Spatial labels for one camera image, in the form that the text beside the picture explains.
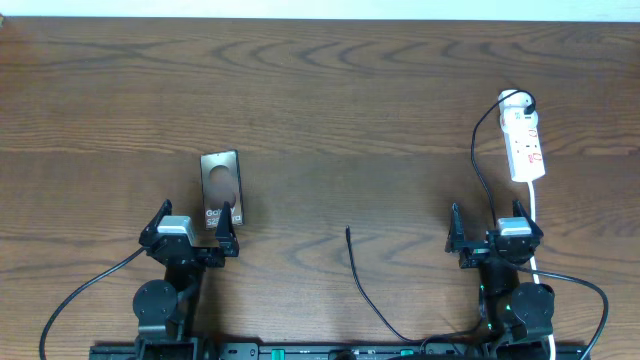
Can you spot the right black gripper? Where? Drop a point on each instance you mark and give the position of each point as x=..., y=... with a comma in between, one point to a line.
x=456, y=238

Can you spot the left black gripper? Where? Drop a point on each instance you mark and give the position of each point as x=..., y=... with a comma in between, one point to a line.
x=228, y=244

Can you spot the Galaxy S25 Ultra smartphone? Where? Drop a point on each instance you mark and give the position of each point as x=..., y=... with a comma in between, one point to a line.
x=221, y=182

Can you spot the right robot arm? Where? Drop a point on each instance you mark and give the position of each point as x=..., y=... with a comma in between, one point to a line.
x=513, y=312

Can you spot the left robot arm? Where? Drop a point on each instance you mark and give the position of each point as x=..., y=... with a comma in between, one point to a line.
x=166, y=307

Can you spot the white power strip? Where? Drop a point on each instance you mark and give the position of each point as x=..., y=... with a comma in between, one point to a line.
x=518, y=121

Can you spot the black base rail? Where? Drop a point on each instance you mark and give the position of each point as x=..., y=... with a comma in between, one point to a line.
x=252, y=351

